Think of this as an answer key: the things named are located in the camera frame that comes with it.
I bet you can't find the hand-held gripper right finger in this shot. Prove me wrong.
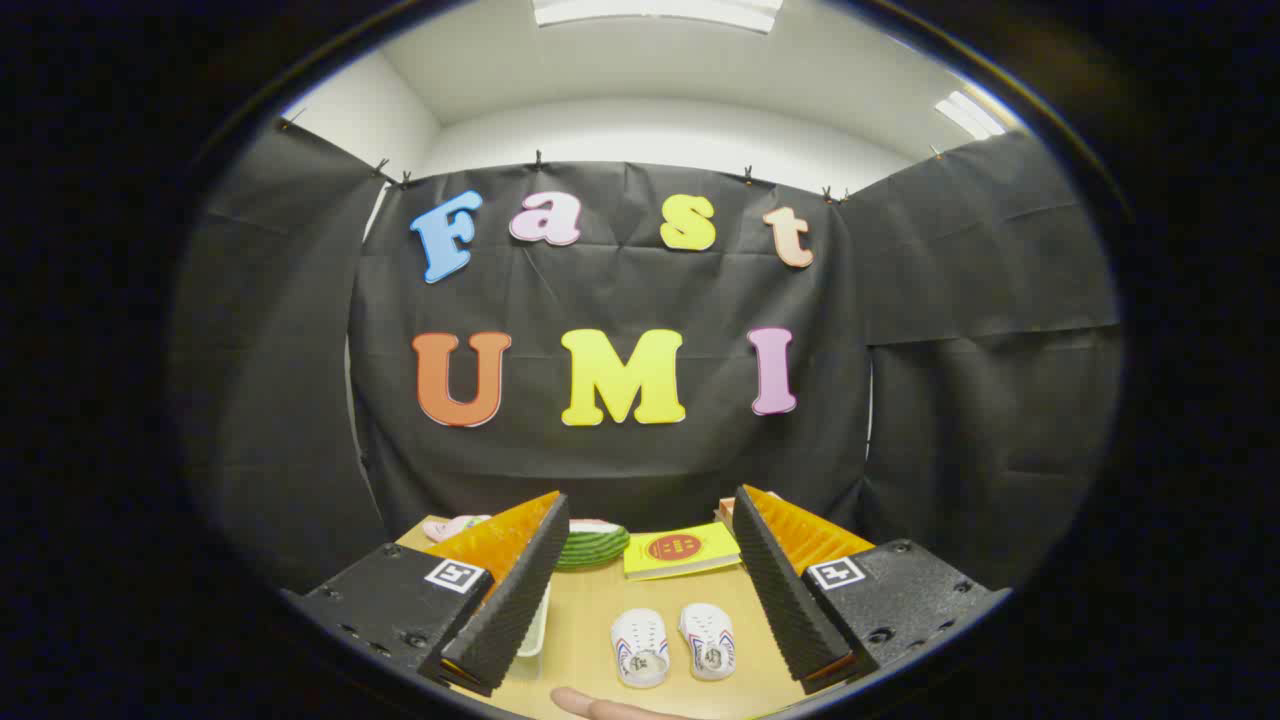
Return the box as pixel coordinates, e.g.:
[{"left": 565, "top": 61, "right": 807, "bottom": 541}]
[{"left": 732, "top": 485, "right": 1011, "bottom": 696}]

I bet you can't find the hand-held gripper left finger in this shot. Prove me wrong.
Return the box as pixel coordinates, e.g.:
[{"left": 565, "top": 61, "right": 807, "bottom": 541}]
[{"left": 290, "top": 490, "right": 571, "bottom": 698}]

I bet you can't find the beige fabric storage box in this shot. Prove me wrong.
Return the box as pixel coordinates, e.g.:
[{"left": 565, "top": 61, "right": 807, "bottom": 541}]
[{"left": 515, "top": 583, "right": 552, "bottom": 658}]

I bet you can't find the white canvas shoe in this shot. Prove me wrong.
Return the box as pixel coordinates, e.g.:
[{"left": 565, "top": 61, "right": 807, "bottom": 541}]
[
  {"left": 610, "top": 607, "right": 671, "bottom": 689},
  {"left": 678, "top": 602, "right": 738, "bottom": 682}
]

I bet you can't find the watermelon slice plush toy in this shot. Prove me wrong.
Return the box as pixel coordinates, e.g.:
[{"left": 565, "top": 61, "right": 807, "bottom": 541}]
[{"left": 553, "top": 518, "right": 632, "bottom": 573}]

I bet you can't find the pink star plush toy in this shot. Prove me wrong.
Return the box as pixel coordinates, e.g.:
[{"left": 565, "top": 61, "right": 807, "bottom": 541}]
[{"left": 422, "top": 514, "right": 493, "bottom": 544}]

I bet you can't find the yellow book with red circle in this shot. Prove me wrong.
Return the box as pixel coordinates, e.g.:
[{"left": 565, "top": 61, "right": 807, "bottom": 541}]
[{"left": 623, "top": 521, "right": 744, "bottom": 582}]

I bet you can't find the ceiling light panel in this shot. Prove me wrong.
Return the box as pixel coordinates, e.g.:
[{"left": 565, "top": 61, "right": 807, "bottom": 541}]
[
  {"left": 530, "top": 0, "right": 784, "bottom": 34},
  {"left": 935, "top": 90, "right": 1006, "bottom": 141}
]

